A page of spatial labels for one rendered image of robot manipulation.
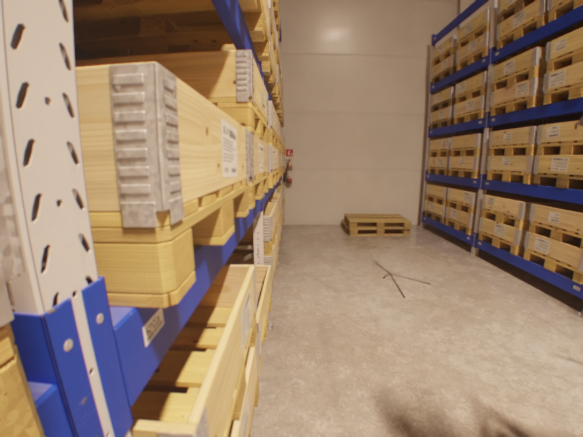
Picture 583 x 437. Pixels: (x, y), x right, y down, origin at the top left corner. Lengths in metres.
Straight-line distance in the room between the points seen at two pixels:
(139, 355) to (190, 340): 0.65
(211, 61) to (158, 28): 0.60
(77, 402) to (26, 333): 0.10
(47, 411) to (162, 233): 0.23
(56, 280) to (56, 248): 0.03
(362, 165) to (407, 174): 1.03
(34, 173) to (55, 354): 0.18
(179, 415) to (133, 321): 0.45
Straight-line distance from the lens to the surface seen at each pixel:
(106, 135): 0.45
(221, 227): 0.74
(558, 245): 3.93
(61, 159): 0.36
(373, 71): 6.77
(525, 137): 4.34
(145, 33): 1.92
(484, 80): 5.19
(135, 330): 0.49
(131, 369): 0.50
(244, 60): 1.33
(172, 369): 1.04
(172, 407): 0.92
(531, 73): 4.42
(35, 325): 0.36
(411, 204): 6.88
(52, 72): 0.37
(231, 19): 1.32
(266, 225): 2.33
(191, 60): 1.39
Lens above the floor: 1.39
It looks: 11 degrees down
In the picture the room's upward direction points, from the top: straight up
